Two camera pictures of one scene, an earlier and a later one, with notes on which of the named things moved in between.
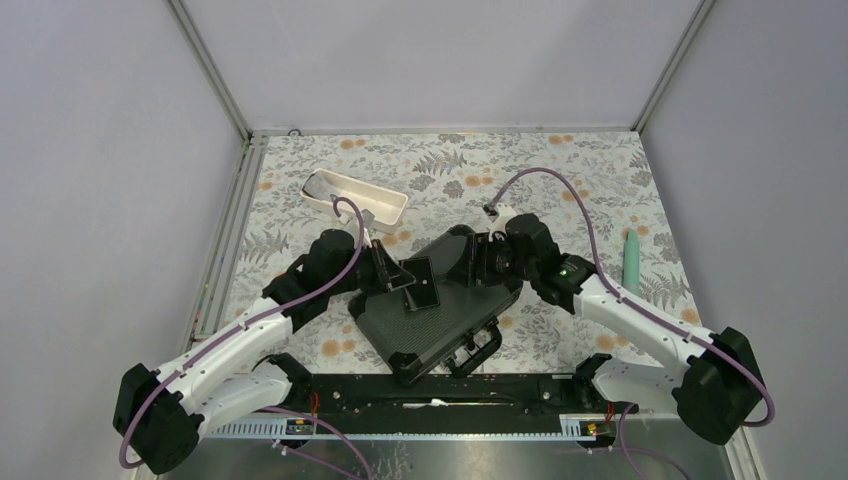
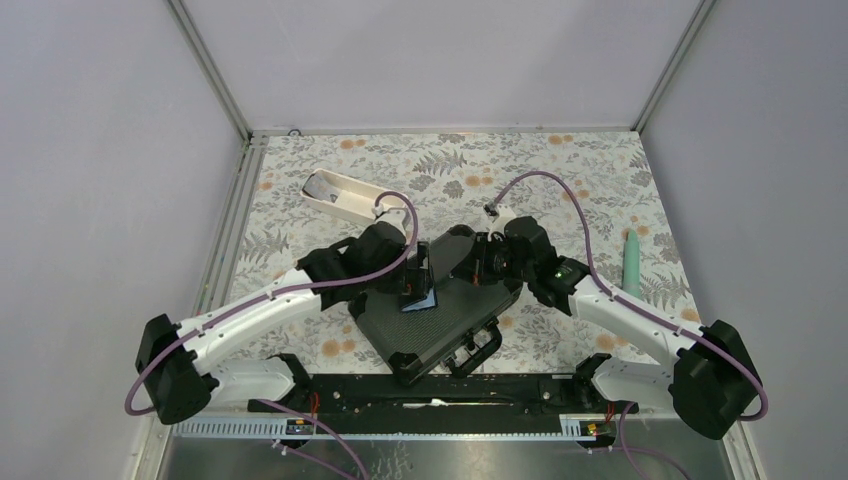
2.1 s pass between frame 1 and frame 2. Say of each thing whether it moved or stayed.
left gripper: moved
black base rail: stayed
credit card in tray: stayed
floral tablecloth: stayed
